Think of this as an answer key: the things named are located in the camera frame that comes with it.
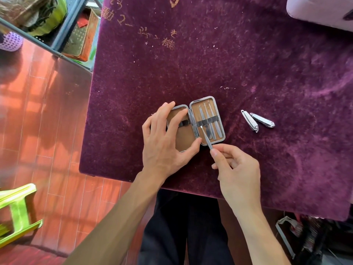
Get person's left hand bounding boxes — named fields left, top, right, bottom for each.
left=142, top=101, right=202, bottom=180

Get person's right hand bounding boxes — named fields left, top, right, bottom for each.
left=210, top=143, right=262, bottom=217

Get thin steel manicure tool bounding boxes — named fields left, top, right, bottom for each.
left=200, top=125, right=213, bottom=150

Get metal manicure case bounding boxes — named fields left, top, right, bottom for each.
left=165, top=96, right=226, bottom=153

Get person's right forearm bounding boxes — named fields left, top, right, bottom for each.
left=237, top=207, right=291, bottom=265

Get person's left forearm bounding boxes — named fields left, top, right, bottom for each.
left=63, top=171, right=166, bottom=265

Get steel nail file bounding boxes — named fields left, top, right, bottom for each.
left=199, top=105, right=213, bottom=140

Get steel cuticle pusher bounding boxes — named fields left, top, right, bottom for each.
left=204, top=102, right=217, bottom=140

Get steel tweezers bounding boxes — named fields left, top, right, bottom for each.
left=208, top=103, right=223, bottom=138

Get large silver nail clipper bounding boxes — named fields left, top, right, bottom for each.
left=241, top=110, right=259, bottom=133

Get small silver nail clipper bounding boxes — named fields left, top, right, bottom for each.
left=250, top=113, right=276, bottom=128

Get person's black trousers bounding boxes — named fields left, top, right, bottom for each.
left=137, top=189, right=235, bottom=265

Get purple velvet tablecloth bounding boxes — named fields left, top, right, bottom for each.
left=79, top=0, right=353, bottom=222

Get orange metal tray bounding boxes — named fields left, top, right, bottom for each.
left=61, top=7, right=100, bottom=62

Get black clutter pile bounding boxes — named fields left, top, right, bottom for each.
left=292, top=207, right=353, bottom=265

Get green bag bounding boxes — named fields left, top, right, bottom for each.
left=25, top=0, right=68, bottom=37

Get green plastic stool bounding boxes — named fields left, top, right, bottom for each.
left=0, top=184, right=43, bottom=249

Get purple plastic basket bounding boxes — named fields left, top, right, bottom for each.
left=0, top=31, right=24, bottom=52

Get brown patterned bag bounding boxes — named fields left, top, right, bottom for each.
left=0, top=0, right=54, bottom=28

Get white plastic object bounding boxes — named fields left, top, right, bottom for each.
left=286, top=0, right=353, bottom=32

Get grey strap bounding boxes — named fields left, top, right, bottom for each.
left=276, top=216, right=304, bottom=260

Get grey metal shelf frame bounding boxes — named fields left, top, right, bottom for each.
left=0, top=0, right=103, bottom=73

